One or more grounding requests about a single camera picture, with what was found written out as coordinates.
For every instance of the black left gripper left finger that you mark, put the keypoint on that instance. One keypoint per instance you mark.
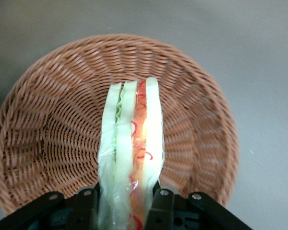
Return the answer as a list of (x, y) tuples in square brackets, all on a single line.
[(86, 198)]

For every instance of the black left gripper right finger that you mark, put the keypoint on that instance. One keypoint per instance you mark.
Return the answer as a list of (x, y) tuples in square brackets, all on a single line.
[(162, 206)]

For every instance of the triangle sandwich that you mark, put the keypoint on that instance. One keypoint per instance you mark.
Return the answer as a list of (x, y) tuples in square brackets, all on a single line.
[(124, 143)]

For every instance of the round brown wicker basket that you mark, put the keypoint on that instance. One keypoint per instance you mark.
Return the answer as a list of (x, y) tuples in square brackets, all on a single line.
[(62, 95)]

